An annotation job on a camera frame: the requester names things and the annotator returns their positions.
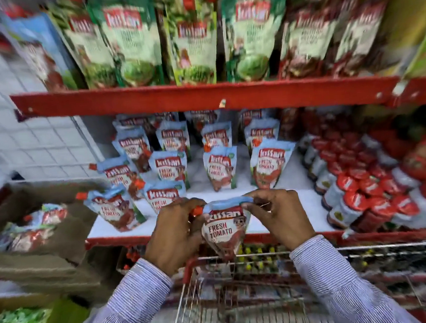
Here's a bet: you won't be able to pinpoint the person's left hand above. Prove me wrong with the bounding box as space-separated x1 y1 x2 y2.
140 196 212 279

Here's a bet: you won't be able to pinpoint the person's right hand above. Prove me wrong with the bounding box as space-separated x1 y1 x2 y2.
243 185 318 255

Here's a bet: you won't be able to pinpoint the blue tomato ketchup pouch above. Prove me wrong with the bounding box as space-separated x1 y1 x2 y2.
191 196 260 263

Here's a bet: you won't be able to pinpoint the person's right forearm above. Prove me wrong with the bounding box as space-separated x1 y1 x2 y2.
288 227 422 323

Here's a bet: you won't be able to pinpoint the person's left forearm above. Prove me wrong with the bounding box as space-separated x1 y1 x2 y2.
52 256 177 323

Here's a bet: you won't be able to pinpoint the red and white metal shelf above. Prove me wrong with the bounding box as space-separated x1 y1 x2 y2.
78 128 426 268

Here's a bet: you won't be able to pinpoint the group of blue ketchup pouches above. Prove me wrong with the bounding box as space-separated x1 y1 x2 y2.
69 101 303 237

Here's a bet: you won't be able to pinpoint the group of red-capped bottles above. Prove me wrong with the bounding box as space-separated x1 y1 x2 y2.
296 119 426 238

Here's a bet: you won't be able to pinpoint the brown cardboard box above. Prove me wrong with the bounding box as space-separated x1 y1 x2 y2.
0 175 117 296

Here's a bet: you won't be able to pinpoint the green sauce pouch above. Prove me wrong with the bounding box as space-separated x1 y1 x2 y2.
220 0 293 84
87 0 166 91
46 0 120 93
162 0 223 88

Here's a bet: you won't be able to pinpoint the pile of pouches in carton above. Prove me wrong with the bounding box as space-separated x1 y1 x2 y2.
0 201 72 255

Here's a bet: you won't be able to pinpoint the brown sauce pouch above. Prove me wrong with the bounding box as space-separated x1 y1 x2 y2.
273 0 343 80
325 0 400 79

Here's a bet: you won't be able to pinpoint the large blue sauce pouch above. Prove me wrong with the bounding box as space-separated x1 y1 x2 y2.
1 9 81 96

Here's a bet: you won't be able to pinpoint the yellow packets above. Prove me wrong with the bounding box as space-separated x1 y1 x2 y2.
379 0 426 82

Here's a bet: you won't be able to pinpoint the metal wire shopping cart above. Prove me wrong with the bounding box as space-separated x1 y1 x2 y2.
164 231 426 323

